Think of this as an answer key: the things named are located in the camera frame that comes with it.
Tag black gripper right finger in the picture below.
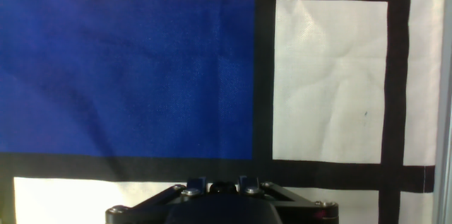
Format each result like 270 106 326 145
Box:
238 176 340 224

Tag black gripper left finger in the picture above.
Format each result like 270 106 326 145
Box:
105 176 208 224

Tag colour block tablecloth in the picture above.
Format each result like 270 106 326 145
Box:
0 0 446 224

